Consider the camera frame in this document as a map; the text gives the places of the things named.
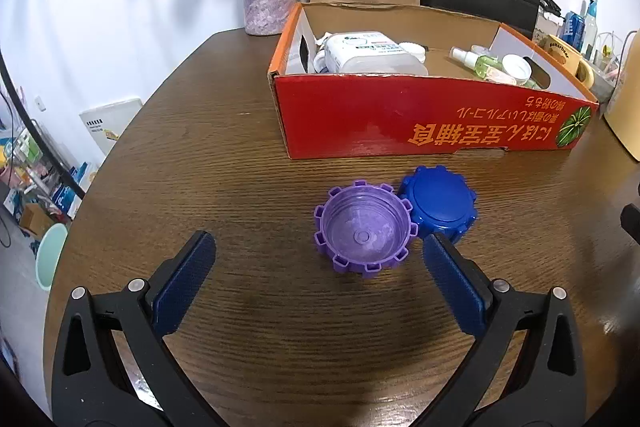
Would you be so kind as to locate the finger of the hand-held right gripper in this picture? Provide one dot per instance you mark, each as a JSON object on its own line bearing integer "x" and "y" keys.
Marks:
{"x": 631, "y": 221}

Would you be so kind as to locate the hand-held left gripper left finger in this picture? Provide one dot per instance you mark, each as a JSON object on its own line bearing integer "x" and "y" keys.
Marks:
{"x": 185, "y": 282}

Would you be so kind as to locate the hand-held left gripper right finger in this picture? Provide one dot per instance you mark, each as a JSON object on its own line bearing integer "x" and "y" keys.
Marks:
{"x": 452, "y": 282}

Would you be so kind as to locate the blue gear-shaped lid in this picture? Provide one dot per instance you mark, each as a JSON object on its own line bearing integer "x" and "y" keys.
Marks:
{"x": 440, "y": 199}

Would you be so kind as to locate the purple gear-shaped lid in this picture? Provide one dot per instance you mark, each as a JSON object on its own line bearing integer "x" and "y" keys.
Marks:
{"x": 362, "y": 232}

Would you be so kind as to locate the red cardboard box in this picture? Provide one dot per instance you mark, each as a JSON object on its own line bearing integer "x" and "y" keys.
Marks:
{"x": 400, "y": 117}

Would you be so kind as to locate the small white cup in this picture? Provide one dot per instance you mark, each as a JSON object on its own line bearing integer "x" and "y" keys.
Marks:
{"x": 515, "y": 66}

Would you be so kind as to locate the green spray bottle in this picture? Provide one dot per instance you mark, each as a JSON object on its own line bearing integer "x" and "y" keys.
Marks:
{"x": 482, "y": 67}

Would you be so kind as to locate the white plastic jar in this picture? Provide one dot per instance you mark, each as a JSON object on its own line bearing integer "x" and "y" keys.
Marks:
{"x": 370, "y": 54}

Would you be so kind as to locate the white spray bottle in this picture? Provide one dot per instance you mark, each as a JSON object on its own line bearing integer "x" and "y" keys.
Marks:
{"x": 322, "y": 57}

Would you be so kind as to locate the yellow thermos jug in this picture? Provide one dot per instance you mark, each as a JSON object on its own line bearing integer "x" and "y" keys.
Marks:
{"x": 625, "y": 107}

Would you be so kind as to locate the mint green bucket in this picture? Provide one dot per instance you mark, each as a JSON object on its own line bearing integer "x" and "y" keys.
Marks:
{"x": 50, "y": 257}

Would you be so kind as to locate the blue and white box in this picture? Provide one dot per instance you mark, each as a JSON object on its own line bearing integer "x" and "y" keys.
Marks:
{"x": 65, "y": 197}

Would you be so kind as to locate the small brown cardboard box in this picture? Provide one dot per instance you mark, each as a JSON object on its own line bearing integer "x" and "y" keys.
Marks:
{"x": 34, "y": 219}

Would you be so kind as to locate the white flat box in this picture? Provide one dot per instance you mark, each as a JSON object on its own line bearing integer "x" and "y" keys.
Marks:
{"x": 107, "y": 122}

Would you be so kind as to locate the yellow bear mug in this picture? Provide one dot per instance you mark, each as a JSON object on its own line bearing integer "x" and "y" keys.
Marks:
{"x": 562, "y": 52}

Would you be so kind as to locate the cluttered shelf cart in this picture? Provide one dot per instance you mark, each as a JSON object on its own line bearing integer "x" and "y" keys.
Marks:
{"x": 30, "y": 157}

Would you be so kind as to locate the blue drink can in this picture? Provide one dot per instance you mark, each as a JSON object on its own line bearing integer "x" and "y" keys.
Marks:
{"x": 574, "y": 29}

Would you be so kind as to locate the clear bottle blue label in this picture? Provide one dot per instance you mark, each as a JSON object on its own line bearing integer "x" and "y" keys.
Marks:
{"x": 590, "y": 24}

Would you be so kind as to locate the glass jar of oats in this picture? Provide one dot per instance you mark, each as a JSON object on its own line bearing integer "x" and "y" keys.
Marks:
{"x": 547, "y": 27}

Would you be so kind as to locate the black light stand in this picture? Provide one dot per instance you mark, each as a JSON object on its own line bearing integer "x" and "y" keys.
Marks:
{"x": 20, "y": 93}

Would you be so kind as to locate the white wall outlet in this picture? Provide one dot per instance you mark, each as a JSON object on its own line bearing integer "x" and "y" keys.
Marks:
{"x": 40, "y": 103}

